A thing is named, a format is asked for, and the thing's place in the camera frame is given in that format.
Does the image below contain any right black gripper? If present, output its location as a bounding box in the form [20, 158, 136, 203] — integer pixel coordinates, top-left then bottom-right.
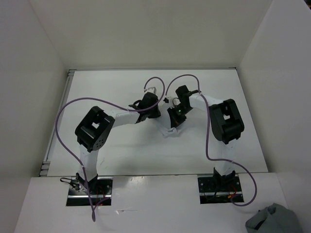
[167, 104, 193, 130]

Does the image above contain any white skirt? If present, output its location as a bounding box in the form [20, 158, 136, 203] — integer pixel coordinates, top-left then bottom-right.
[158, 109, 179, 138]

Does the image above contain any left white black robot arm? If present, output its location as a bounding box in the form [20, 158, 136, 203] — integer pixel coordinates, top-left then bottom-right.
[75, 92, 161, 194]

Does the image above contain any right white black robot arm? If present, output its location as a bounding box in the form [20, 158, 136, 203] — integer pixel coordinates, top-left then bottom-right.
[165, 85, 244, 192]

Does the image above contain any grey cloth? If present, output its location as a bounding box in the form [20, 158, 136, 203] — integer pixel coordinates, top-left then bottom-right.
[245, 203, 303, 233]

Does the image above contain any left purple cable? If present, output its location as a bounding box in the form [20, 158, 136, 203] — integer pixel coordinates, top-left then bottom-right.
[54, 77, 167, 222]

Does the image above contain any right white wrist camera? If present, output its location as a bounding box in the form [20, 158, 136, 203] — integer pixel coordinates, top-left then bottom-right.
[163, 97, 179, 108]

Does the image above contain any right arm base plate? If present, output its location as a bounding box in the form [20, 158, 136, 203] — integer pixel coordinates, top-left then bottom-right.
[197, 175, 244, 204]

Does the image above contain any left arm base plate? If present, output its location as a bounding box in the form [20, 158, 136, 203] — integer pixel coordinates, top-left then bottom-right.
[60, 177, 113, 207]

